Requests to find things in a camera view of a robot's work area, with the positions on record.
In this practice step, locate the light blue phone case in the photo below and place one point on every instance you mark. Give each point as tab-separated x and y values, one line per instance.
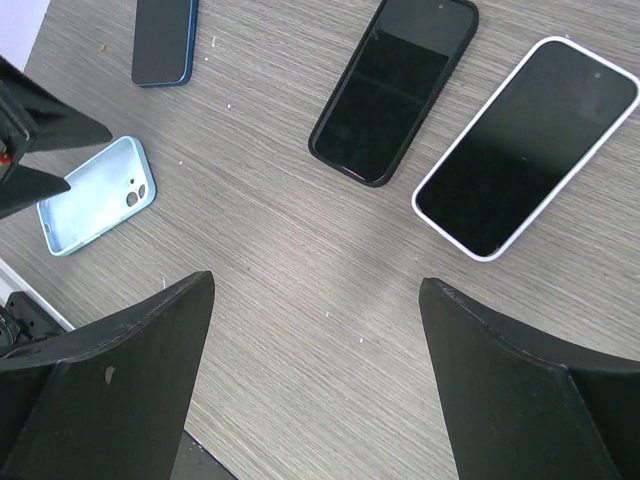
106	190

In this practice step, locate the black smartphone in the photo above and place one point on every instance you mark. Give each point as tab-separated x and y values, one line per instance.
525	150
395	90

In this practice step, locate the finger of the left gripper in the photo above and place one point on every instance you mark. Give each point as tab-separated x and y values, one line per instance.
25	186
34	120

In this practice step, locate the lavender phone case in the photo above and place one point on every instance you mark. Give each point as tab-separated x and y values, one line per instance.
525	150

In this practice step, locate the dark blue phone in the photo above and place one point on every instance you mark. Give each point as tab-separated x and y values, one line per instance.
164	42

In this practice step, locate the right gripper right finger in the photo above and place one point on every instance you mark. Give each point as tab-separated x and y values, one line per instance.
519	403

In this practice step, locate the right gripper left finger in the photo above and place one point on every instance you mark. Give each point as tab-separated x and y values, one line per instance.
107	400

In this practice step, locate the black phone case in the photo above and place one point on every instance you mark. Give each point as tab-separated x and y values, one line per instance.
395	95

